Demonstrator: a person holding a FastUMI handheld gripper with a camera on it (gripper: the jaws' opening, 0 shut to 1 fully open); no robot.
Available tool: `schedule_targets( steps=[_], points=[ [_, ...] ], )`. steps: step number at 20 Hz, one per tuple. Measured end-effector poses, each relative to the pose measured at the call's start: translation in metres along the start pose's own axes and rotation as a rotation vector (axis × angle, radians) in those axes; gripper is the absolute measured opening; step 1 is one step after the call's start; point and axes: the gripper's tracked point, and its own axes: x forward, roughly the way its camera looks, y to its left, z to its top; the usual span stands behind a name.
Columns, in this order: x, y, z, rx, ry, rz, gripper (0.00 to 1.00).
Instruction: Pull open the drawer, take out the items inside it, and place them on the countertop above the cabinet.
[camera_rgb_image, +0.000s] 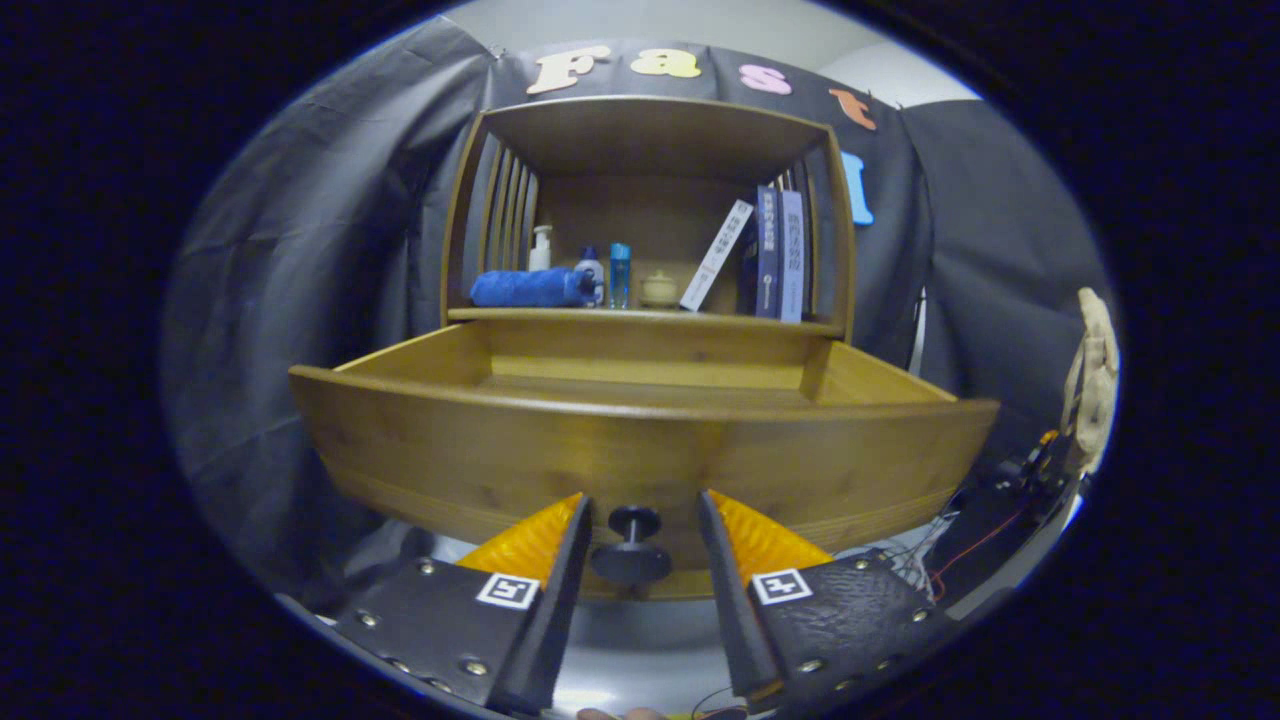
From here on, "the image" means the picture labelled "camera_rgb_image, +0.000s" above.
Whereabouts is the white book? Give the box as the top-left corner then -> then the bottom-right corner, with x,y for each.
679,199 -> 755,312

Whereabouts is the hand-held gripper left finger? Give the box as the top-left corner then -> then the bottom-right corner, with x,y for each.
330,492 -> 596,716

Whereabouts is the white bottle with blue cap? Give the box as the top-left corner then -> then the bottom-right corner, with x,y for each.
575,246 -> 606,306

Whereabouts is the folded blue towel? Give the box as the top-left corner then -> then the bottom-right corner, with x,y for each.
470,266 -> 598,309

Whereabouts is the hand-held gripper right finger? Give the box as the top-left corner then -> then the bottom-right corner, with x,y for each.
697,488 -> 959,715

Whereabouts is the black backdrop cloth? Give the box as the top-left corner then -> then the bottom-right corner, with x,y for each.
160,15 -> 1116,601

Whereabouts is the pale purple book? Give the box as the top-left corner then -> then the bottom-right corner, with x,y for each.
779,190 -> 806,324

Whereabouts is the black and orange device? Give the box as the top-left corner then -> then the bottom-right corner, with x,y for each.
1000,430 -> 1076,501

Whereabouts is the tangle of cables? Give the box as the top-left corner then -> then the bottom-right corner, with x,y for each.
885,510 -> 1021,601

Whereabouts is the beige cloth bag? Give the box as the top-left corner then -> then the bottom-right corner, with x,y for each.
1062,288 -> 1119,476

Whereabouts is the dark blue book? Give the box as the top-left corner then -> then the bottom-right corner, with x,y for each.
738,185 -> 783,321

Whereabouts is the wooden cabinet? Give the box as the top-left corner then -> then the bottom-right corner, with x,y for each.
440,95 -> 859,346

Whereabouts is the wooden countertop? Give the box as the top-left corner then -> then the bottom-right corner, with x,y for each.
447,300 -> 846,336

